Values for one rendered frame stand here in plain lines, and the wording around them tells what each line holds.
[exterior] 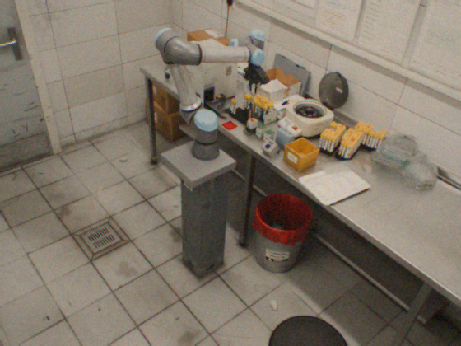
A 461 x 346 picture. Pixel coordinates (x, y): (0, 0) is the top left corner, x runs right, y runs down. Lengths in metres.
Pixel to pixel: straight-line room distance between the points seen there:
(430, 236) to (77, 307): 2.00
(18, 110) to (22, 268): 1.23
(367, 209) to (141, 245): 1.59
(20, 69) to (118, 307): 1.86
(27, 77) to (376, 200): 2.61
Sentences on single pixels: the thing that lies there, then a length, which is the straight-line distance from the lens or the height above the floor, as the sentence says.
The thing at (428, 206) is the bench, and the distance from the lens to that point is 2.39.
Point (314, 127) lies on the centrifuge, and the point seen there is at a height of 0.96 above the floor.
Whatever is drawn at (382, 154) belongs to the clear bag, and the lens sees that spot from 2.54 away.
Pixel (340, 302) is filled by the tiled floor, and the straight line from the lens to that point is 2.94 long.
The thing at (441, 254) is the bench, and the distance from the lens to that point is 2.17.
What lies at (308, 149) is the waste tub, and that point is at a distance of 2.44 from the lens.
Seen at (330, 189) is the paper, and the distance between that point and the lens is 2.27.
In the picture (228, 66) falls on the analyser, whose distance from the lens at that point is 2.82.
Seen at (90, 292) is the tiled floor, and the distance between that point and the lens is 2.92.
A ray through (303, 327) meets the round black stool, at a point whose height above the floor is 0.65.
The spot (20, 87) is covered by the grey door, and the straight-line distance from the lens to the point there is 3.66.
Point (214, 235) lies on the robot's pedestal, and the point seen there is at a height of 0.35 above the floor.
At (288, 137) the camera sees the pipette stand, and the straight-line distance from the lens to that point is 2.45.
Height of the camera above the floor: 2.32
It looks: 40 degrees down
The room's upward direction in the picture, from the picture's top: 4 degrees clockwise
